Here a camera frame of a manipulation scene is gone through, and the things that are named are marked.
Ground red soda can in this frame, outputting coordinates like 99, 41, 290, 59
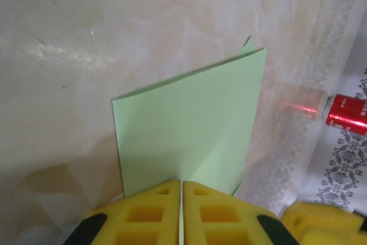
321, 93, 367, 137

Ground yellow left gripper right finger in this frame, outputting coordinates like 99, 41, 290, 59
182, 180, 290, 245

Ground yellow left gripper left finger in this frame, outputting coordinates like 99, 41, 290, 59
61, 178, 181, 245

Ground light green paper sheet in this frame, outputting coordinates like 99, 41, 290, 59
111, 35, 269, 199

